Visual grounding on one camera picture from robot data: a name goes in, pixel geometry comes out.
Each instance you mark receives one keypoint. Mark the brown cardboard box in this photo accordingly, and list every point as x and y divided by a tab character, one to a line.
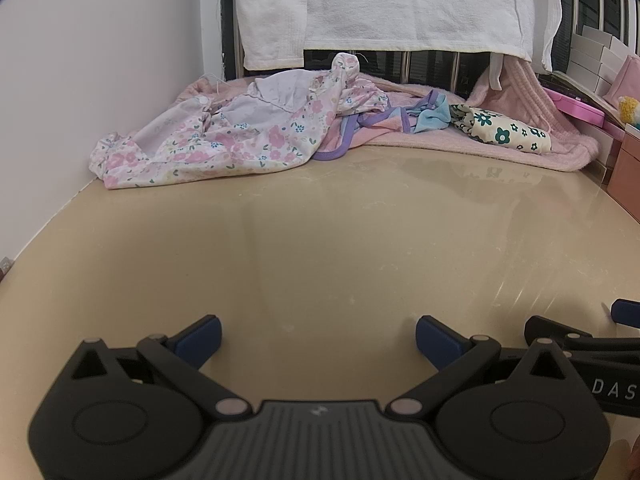
627	175

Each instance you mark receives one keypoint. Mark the white towel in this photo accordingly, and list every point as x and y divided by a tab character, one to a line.
400	5

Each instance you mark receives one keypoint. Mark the pink floral garment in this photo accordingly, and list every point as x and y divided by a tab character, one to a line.
240	145

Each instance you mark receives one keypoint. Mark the pink bag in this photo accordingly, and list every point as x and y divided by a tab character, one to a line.
625	77

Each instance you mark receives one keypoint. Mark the stack of white boxes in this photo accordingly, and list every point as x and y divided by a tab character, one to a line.
595	55

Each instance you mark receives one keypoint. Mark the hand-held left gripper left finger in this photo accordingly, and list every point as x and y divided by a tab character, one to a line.
201	340

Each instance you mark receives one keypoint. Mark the pink blanket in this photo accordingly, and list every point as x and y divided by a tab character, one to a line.
450	145

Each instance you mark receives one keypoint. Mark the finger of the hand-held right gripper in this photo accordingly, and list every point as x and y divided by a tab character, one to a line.
552	329
627	311

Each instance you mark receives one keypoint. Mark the pink plastic case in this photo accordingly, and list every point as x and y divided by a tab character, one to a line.
575	107

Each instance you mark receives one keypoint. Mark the cream cloth with teal flowers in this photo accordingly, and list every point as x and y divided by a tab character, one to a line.
505	135

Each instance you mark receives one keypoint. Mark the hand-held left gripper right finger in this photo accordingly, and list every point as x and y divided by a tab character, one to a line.
440	342

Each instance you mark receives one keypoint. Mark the yellow and white plush toy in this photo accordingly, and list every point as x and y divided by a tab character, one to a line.
629	110

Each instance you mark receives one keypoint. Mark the light blue garment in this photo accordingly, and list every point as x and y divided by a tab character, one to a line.
432	120

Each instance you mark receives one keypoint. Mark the pink garment with purple trim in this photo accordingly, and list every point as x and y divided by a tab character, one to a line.
380	127

